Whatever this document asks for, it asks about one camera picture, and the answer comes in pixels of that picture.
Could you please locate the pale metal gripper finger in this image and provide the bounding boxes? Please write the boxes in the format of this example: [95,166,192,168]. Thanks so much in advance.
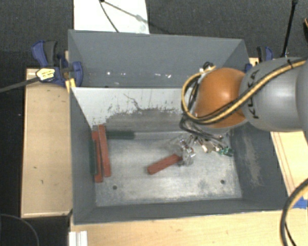
[168,136,187,154]
[180,148,197,167]

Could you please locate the red-brown block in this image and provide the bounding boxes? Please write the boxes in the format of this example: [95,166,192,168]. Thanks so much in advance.
[91,130,104,183]
[97,124,112,178]
[146,154,183,175]

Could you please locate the grey metal bin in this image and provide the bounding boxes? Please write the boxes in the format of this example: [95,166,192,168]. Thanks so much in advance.
[67,29,290,226]

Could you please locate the dark green flat block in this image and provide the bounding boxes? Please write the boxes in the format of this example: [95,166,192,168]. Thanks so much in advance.
[106,130,136,140]
[89,138,97,175]

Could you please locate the pale wood board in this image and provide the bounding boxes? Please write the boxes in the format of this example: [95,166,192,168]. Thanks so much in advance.
[21,68,73,219]

